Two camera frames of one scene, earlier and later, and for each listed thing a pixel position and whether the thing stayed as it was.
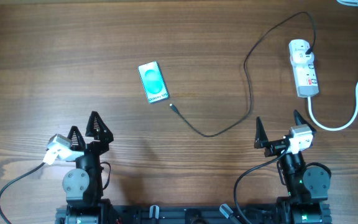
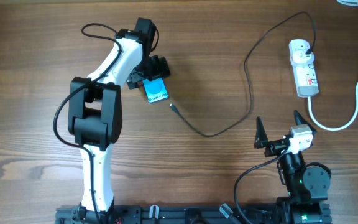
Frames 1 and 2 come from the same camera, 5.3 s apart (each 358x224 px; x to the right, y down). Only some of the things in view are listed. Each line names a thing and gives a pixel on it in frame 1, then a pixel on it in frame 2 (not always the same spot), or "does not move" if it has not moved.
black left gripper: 89,146 to 148,75
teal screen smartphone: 153,82 does not move
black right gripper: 279,146 does not move
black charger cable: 245,65 does not move
